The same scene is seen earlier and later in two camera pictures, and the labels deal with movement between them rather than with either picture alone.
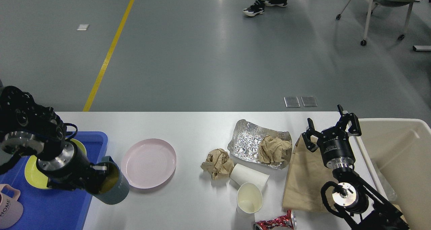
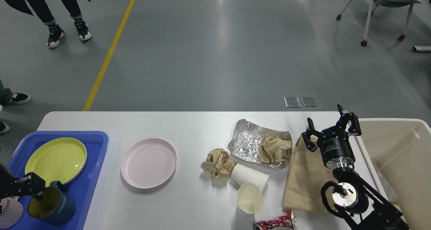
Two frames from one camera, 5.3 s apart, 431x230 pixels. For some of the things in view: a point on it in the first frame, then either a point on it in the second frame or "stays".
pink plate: [148, 163] stays
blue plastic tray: [46, 208] stays
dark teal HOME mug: [115, 191] to [55, 208]
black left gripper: [71, 169] to [31, 185]
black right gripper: [334, 142] stays
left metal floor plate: [291, 102] stays
